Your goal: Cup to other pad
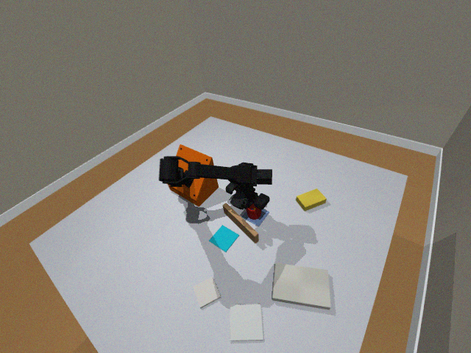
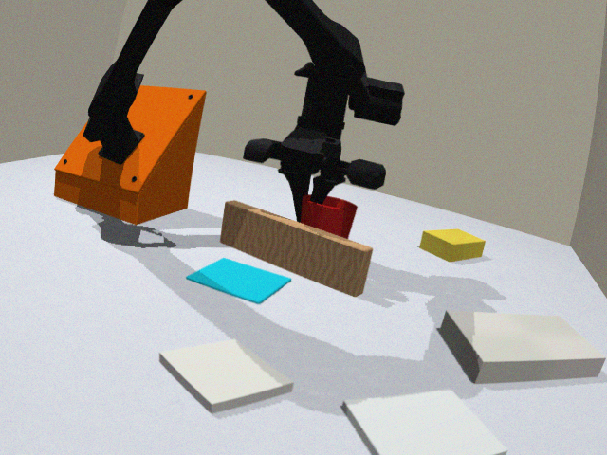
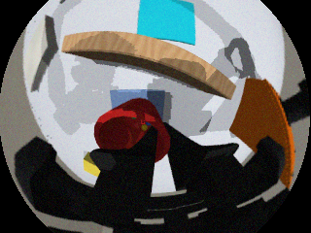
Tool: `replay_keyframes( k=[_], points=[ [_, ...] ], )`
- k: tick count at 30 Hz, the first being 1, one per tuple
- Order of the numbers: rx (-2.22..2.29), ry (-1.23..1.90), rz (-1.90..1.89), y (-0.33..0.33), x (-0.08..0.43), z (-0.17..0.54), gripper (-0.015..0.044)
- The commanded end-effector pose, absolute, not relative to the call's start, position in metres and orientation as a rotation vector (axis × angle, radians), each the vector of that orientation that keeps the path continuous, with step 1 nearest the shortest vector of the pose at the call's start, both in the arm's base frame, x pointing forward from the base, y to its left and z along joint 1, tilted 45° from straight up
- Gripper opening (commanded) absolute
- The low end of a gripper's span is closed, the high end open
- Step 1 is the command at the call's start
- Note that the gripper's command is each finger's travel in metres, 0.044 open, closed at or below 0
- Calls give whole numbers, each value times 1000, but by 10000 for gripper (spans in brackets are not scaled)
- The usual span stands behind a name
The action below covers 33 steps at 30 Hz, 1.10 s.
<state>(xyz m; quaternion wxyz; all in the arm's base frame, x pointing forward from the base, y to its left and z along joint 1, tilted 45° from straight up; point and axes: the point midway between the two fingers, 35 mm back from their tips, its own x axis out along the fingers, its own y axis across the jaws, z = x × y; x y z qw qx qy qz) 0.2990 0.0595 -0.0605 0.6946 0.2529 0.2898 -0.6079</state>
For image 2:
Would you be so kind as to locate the brown wooden bar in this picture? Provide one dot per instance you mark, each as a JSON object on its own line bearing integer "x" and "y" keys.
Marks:
{"x": 306, "y": 251}

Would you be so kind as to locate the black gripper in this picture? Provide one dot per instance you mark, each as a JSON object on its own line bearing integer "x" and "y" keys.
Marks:
{"x": 363, "y": 173}

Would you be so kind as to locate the dark red cup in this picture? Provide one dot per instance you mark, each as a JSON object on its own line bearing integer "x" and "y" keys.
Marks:
{"x": 334, "y": 215}

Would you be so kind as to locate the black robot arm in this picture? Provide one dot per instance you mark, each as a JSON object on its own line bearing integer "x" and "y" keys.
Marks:
{"x": 336, "y": 72}

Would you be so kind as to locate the yellow block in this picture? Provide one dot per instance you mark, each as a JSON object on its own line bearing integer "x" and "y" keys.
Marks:
{"x": 452, "y": 244}

